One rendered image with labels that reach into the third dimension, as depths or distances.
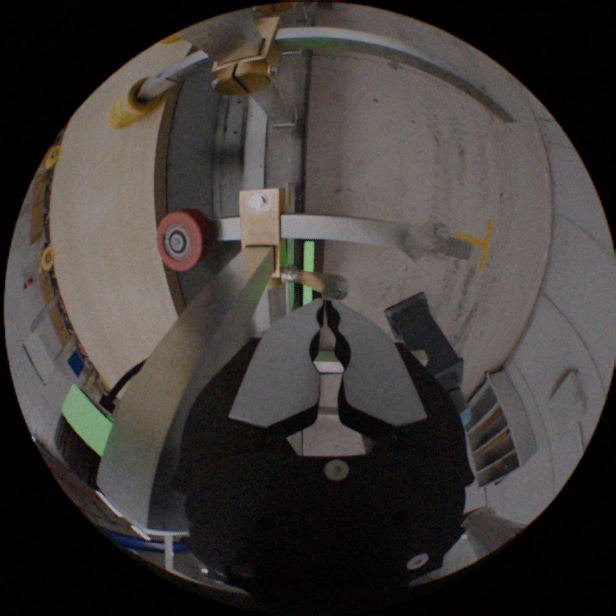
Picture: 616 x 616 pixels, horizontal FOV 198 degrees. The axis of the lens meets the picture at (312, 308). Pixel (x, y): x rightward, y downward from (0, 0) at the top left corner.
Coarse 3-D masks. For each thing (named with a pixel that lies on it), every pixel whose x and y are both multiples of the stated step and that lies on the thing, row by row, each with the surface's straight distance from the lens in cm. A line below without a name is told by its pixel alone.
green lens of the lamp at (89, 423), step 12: (72, 396) 13; (84, 396) 12; (72, 408) 12; (84, 408) 12; (72, 420) 12; (84, 420) 12; (96, 420) 12; (108, 420) 12; (84, 432) 12; (96, 432) 12; (108, 432) 12; (96, 444) 12
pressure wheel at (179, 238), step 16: (192, 208) 28; (160, 224) 28; (176, 224) 27; (192, 224) 25; (208, 224) 27; (160, 240) 29; (176, 240) 26; (192, 240) 25; (208, 240) 26; (176, 256) 28; (192, 256) 26
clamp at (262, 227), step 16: (240, 192) 26; (256, 192) 25; (272, 192) 25; (240, 208) 26; (272, 208) 25; (240, 224) 26; (256, 224) 26; (272, 224) 25; (256, 240) 26; (272, 240) 25; (272, 288) 29
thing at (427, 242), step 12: (420, 228) 28; (432, 228) 29; (444, 228) 29; (408, 240) 27; (420, 240) 27; (432, 240) 29; (444, 240) 31; (408, 252) 28; (420, 252) 29; (432, 252) 29; (444, 252) 30; (432, 264) 31
